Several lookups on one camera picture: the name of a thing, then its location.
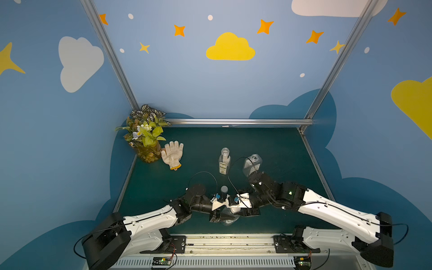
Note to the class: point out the right side table rail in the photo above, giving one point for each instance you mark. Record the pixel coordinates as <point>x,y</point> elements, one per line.
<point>315,163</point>

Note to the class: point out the square clear plastic bottle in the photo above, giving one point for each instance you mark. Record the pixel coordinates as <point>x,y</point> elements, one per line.
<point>252,164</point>

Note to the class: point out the circuit board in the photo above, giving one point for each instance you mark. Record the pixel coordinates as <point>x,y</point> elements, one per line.
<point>162,261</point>
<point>302,263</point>

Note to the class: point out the artificial potted plant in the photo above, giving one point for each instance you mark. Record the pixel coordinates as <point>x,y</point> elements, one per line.
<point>144,129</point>

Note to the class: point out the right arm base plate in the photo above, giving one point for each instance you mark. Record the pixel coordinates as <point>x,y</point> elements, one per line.
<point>284,244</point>

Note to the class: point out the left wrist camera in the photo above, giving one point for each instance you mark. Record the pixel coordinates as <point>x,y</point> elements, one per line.
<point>219,200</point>

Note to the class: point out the left side table rail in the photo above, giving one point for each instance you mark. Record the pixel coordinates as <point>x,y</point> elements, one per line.
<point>126,182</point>

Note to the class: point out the right circuit board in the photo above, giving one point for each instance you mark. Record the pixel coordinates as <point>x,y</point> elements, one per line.
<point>302,263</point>

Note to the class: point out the left circuit board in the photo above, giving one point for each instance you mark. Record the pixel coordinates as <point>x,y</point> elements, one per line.
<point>162,261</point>

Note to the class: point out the aluminium back rail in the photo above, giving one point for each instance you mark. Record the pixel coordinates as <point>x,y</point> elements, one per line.
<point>247,122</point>

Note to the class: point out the white knitted work glove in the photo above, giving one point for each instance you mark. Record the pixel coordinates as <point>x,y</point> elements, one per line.
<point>172,153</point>

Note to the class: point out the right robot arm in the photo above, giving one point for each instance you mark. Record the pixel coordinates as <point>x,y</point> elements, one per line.
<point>369,235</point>

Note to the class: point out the round clear plastic bottle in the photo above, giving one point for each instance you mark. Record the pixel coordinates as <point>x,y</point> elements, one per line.
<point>231,216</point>

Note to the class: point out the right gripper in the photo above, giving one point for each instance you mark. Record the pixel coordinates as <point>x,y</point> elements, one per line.
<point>246,211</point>

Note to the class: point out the right aluminium frame post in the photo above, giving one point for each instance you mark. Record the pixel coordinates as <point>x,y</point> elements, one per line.
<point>354,36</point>

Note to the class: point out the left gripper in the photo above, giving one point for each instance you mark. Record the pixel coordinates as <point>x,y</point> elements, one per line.
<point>216,214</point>

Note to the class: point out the aluminium frame post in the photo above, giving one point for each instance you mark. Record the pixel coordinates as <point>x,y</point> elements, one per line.
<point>93,15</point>
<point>354,36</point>

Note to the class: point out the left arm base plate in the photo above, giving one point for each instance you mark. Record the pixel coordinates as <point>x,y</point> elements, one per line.
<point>175,244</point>

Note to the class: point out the left aluminium frame post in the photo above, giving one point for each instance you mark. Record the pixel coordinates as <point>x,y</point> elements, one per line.
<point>93,15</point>

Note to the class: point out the tall clear labelled bottle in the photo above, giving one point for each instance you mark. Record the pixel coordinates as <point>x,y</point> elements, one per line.
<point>224,161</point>

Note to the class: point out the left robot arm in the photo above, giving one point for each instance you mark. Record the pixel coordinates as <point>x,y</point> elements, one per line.
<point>118,236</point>

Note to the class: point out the table rail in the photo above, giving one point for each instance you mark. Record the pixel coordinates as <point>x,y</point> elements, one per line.
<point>126,182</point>
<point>315,163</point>

